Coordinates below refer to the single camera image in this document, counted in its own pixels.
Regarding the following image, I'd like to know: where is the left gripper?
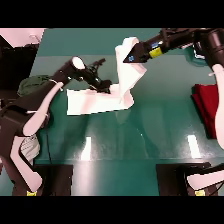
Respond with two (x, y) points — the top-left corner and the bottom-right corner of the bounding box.
(85, 71), (113, 95)

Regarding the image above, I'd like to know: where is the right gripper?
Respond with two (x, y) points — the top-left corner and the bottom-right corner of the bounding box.
(122, 41), (152, 65)

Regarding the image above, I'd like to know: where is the white T-shirt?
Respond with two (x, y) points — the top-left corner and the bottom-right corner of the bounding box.
(66, 36), (149, 117)

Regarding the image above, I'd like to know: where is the green garment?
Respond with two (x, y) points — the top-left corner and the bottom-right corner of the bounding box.
(16, 75), (52, 98)

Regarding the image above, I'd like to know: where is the red garment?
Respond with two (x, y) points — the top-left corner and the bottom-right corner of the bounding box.
(191, 83), (224, 141)

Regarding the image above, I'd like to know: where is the grey striped garment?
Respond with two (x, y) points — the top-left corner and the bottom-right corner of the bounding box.
(19, 132), (41, 165)

